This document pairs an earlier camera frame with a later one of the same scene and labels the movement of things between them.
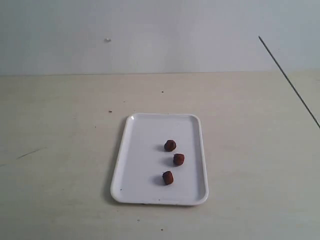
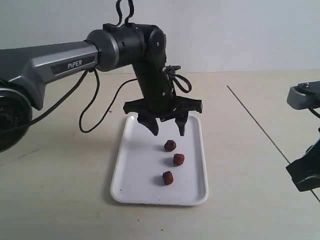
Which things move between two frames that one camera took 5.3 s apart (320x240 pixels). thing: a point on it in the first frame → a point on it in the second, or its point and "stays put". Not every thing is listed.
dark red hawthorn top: (170, 145) stays put
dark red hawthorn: (178, 159) stays put
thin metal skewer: (314, 119) → (286, 159)
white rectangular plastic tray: (138, 175) stays put
